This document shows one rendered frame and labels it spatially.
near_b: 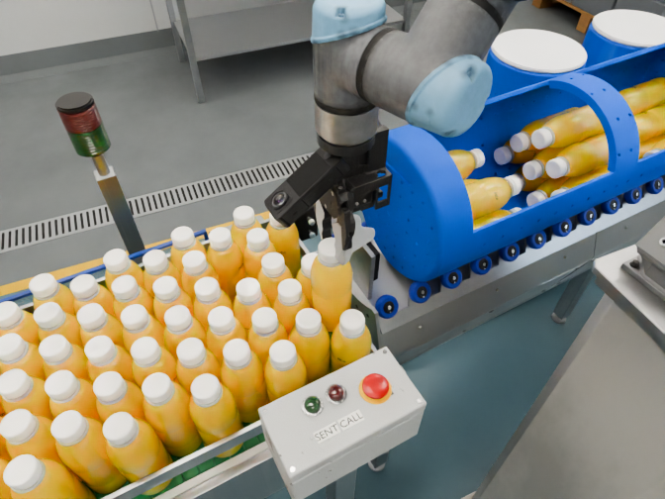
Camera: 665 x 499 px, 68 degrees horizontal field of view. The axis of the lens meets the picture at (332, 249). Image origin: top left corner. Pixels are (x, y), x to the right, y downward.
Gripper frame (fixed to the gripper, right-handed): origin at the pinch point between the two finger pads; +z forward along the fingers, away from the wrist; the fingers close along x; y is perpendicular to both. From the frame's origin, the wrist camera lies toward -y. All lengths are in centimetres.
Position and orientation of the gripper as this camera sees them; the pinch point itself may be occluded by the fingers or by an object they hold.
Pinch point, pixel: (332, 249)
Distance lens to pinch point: 73.9
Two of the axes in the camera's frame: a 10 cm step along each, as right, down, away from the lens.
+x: -4.7, -6.4, 6.0
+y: 8.8, -3.5, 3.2
